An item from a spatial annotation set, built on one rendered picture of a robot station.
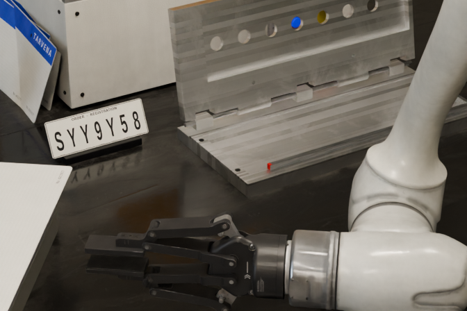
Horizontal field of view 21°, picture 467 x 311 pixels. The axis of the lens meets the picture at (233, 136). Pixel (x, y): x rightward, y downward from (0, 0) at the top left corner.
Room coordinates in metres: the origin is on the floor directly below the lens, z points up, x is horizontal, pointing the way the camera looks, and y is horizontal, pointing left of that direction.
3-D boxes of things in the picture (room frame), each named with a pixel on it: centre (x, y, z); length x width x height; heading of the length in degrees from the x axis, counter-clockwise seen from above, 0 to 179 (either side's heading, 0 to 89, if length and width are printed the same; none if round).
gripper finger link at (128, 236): (1.24, 0.11, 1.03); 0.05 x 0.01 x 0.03; 83
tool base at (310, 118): (1.74, -0.16, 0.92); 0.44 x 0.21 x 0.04; 121
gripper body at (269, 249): (1.23, -0.02, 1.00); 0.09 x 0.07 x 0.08; 83
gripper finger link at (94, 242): (1.25, 0.14, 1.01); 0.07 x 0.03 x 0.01; 83
